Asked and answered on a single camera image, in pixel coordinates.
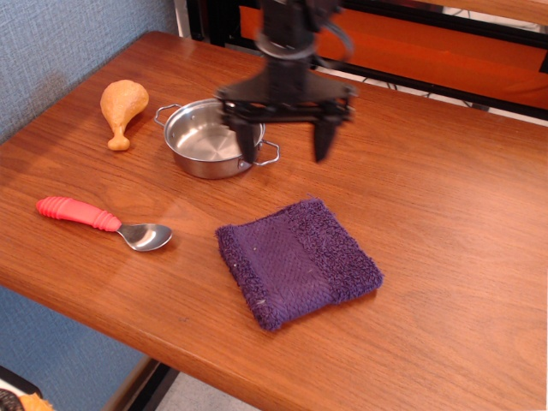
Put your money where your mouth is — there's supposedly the toy chicken drumstick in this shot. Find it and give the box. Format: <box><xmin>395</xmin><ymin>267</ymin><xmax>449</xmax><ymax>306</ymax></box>
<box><xmin>100</xmin><ymin>80</ymin><xmax>149</xmax><ymax>151</ymax></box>

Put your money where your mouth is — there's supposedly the red handled metal spoon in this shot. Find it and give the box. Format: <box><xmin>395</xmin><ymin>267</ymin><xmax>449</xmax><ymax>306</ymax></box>
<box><xmin>36</xmin><ymin>196</ymin><xmax>172</xmax><ymax>252</ymax></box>

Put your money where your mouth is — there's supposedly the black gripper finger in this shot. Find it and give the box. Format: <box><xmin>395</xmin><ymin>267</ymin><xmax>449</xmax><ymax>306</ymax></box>
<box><xmin>224</xmin><ymin>114</ymin><xmax>259</xmax><ymax>164</ymax></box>
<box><xmin>313</xmin><ymin>116</ymin><xmax>340</xmax><ymax>163</ymax></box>

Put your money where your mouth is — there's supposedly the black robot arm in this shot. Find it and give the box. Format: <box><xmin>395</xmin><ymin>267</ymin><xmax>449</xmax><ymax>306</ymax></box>
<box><xmin>217</xmin><ymin>1</ymin><xmax>354</xmax><ymax>163</ymax></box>

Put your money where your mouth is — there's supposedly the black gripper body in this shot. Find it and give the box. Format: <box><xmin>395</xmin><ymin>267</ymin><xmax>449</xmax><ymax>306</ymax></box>
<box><xmin>217</xmin><ymin>36</ymin><xmax>354</xmax><ymax>127</ymax></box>

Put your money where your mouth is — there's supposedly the orange panel with black frame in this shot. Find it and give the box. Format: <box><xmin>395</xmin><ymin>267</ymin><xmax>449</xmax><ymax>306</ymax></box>
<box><xmin>188</xmin><ymin>1</ymin><xmax>547</xmax><ymax>119</ymax></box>

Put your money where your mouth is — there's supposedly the purple terry cloth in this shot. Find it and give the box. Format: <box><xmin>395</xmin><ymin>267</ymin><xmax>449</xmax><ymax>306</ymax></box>
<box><xmin>216</xmin><ymin>198</ymin><xmax>384</xmax><ymax>331</ymax></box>

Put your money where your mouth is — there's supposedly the small stainless steel pot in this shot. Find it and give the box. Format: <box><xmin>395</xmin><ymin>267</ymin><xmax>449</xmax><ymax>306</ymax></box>
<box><xmin>154</xmin><ymin>98</ymin><xmax>281</xmax><ymax>180</ymax></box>

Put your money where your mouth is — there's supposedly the orange toy at corner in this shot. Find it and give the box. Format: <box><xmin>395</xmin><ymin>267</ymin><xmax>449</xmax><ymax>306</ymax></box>
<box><xmin>19</xmin><ymin>393</ymin><xmax>54</xmax><ymax>411</ymax></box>

